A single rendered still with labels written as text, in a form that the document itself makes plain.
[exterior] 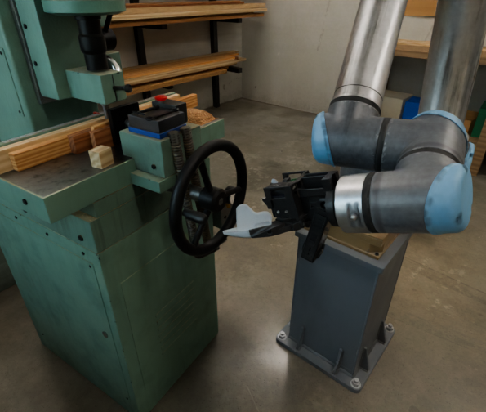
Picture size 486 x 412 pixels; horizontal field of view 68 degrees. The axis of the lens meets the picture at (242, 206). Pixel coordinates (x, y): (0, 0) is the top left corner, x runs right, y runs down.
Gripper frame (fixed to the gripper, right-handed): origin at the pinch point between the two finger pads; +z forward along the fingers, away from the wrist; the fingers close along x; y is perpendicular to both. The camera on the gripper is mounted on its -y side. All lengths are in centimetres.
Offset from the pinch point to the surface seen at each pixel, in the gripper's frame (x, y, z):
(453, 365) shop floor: -68, -99, -19
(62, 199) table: 16.4, 13.1, 30.6
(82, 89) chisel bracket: -6, 34, 44
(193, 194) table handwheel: -8.2, 2.5, 20.5
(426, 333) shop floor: -79, -95, -8
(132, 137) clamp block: -3.0, 19.6, 27.4
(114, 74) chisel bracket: -11, 34, 35
